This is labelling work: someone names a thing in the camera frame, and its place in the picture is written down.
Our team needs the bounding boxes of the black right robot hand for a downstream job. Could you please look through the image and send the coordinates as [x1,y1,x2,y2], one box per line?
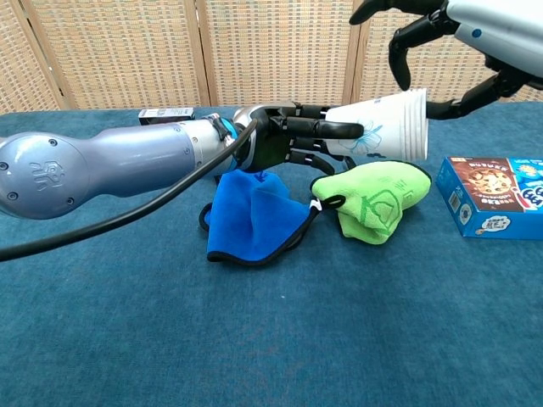
[348,0,531,122]

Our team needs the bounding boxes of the woven wooden folding screen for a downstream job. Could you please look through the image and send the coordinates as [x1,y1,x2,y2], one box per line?
[0,0,543,112]

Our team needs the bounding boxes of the blue cookie box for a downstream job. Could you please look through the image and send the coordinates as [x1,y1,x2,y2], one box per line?
[435,156,543,241]

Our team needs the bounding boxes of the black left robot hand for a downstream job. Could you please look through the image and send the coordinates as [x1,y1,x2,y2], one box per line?
[232,101,366,175]

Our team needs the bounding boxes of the black rectangular carton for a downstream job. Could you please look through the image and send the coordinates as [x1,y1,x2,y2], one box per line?
[137,108,196,126]

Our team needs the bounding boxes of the teal table cover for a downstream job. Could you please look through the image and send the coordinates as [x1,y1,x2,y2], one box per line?
[0,101,543,407]

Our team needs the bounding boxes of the green cloth black trim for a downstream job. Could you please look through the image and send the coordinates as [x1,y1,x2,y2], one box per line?
[310,159,433,246]

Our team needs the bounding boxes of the black cable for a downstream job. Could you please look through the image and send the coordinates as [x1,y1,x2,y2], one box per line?
[0,117,260,262]

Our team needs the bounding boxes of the blue cloth black trim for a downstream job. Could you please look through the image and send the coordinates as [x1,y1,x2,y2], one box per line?
[198,168,320,267]

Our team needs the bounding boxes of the white paper cup blue flower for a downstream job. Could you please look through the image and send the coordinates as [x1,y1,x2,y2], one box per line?
[325,93,409,160]

